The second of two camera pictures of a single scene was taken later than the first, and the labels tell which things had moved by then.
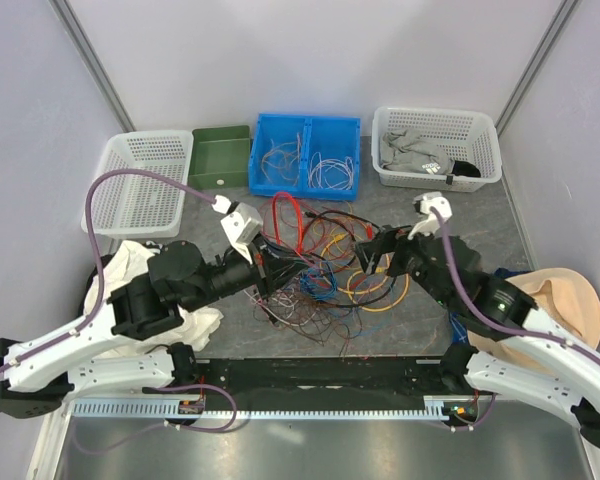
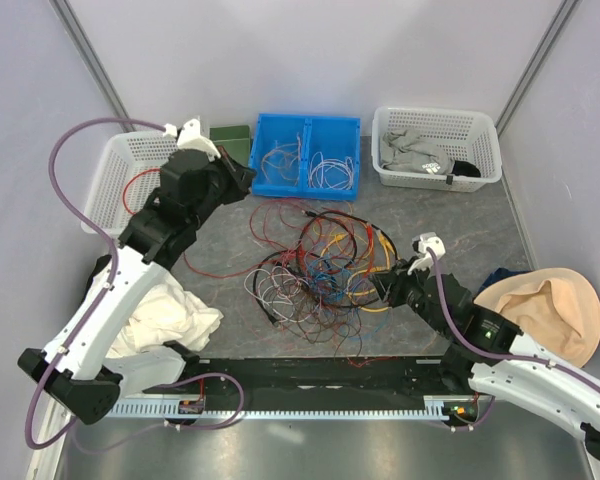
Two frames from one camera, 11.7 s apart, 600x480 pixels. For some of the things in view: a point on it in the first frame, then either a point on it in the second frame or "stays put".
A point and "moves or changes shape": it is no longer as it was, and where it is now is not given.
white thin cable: x=331 y=174 stays put
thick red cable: x=274 y=214 moves or changes shape
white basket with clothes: x=434 y=149 stays put
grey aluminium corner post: x=552 y=32 stays put
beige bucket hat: x=563 y=297 stays put
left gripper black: x=274 y=266 → x=240 y=175
